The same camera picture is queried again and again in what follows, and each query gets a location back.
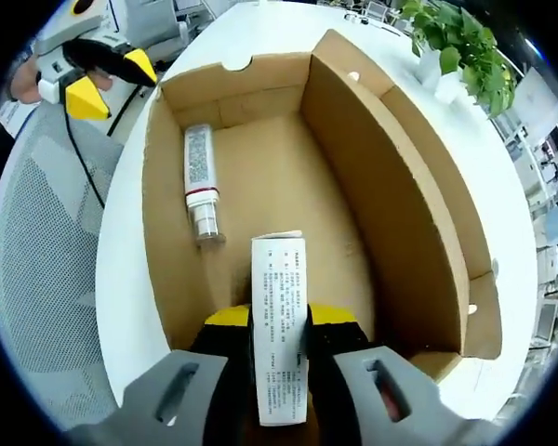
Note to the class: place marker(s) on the white printed carton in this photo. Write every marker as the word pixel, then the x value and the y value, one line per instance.
pixel 279 302

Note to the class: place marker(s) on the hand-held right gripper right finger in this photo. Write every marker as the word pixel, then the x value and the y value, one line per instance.
pixel 339 339

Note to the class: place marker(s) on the potted green plant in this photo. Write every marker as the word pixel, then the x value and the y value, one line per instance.
pixel 469 46

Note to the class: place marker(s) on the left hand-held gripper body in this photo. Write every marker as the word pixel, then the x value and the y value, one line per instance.
pixel 93 23

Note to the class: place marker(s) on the white tube bottle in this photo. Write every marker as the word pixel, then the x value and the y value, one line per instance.
pixel 200 162

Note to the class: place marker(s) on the brown cardboard shoe box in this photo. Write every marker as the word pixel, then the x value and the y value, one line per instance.
pixel 283 186

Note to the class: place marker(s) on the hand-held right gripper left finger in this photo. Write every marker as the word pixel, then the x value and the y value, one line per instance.
pixel 223 362

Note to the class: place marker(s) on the white printed card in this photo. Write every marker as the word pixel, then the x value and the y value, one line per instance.
pixel 18 118

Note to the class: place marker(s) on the person's left hand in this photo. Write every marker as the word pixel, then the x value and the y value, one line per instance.
pixel 25 83

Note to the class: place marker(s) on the grey mesh office chair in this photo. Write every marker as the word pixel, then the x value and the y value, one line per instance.
pixel 46 260

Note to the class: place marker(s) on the small white object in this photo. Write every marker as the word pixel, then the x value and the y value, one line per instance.
pixel 355 17

